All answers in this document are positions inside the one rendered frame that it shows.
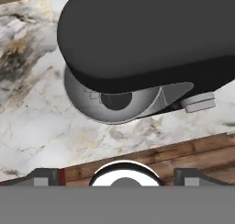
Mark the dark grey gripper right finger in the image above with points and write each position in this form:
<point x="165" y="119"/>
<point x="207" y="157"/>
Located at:
<point x="183" y="174"/>

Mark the round white and black object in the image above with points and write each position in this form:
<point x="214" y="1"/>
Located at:
<point x="105" y="175"/>

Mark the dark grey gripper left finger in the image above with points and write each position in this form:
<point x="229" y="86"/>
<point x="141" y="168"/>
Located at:
<point x="46" y="175"/>

